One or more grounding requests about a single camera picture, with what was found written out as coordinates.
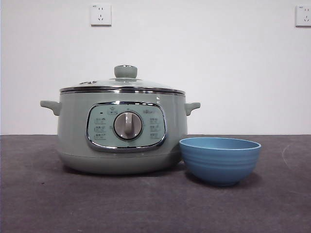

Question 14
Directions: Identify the pale green electric steamer pot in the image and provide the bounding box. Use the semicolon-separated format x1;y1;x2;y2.
40;90;201;175

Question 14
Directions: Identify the glass lid with green knob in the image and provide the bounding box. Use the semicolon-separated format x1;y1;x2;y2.
60;65;186;94

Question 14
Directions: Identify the white wall socket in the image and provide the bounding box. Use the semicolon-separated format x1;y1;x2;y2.
294;5;311;28
90;3;112;27

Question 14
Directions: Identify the blue ribbed bowl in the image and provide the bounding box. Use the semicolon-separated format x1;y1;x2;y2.
179;137;262;187

